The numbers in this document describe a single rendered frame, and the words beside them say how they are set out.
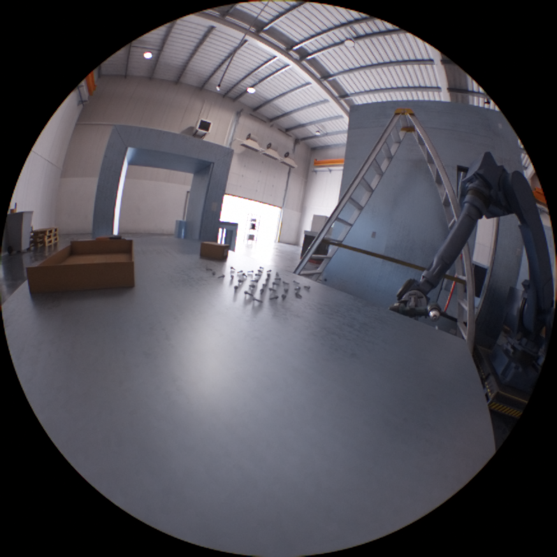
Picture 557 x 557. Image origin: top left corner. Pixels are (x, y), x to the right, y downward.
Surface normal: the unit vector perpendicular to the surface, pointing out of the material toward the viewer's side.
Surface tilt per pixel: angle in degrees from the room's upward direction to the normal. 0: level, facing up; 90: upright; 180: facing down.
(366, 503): 0
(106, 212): 90
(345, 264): 90
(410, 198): 90
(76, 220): 90
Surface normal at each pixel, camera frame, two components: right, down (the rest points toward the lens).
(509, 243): -0.72, 0.04
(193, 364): 0.18, -0.95
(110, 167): 0.67, 0.29
